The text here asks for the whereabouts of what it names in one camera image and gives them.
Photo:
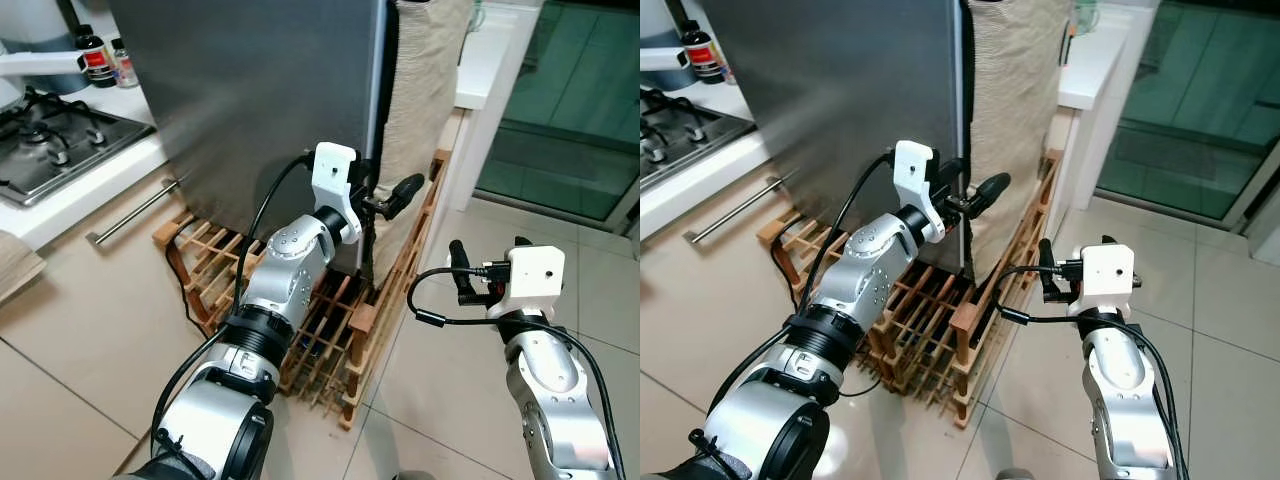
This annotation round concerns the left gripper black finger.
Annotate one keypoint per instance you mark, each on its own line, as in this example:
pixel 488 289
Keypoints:
pixel 992 192
pixel 405 192

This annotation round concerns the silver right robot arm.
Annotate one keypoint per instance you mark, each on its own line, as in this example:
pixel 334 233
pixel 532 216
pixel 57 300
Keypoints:
pixel 1115 390
pixel 540 385

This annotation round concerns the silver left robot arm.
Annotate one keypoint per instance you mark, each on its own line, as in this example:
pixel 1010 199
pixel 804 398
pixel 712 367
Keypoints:
pixel 870 260
pixel 290 260

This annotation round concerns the grey fridge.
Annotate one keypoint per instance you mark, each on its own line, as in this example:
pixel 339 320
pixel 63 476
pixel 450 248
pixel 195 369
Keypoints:
pixel 830 90
pixel 250 90

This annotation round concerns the beige woven cloth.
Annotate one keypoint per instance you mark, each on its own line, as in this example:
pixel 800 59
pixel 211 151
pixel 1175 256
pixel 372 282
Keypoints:
pixel 430 100
pixel 1020 100

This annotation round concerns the green glass door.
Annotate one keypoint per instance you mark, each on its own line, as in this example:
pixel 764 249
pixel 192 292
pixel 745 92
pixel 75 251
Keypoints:
pixel 1190 100
pixel 570 100

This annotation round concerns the steel gas stove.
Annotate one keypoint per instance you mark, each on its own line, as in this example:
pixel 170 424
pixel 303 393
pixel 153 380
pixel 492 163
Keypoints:
pixel 680 140
pixel 60 150

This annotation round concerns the white kitchen counter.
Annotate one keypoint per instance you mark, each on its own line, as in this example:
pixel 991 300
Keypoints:
pixel 90 190
pixel 700 180

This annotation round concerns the clear green glass mug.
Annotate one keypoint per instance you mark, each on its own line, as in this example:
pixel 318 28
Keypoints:
pixel 1087 15
pixel 476 14

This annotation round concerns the white pot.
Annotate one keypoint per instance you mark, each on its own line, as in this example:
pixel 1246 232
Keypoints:
pixel 30 20
pixel 660 30

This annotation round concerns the dark bottle red label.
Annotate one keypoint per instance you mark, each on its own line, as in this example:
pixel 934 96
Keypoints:
pixel 97 62
pixel 700 55

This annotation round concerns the small clear bottle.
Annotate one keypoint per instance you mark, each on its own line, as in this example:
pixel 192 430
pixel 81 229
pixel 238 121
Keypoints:
pixel 124 68
pixel 726 70

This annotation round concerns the dark grey robot torso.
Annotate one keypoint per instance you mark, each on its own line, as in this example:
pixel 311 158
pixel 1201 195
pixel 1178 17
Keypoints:
pixel 700 472
pixel 160 472

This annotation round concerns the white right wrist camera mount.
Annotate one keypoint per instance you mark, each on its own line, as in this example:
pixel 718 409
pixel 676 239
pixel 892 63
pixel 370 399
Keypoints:
pixel 1105 270
pixel 535 272

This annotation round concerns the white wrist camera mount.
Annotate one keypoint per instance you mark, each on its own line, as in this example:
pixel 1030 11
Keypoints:
pixel 912 168
pixel 1105 270
pixel 535 272
pixel 333 170

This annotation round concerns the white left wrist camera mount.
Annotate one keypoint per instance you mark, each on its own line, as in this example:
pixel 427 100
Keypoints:
pixel 333 170
pixel 912 168

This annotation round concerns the white ledge post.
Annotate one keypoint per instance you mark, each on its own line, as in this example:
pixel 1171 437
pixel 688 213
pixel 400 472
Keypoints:
pixel 1095 70

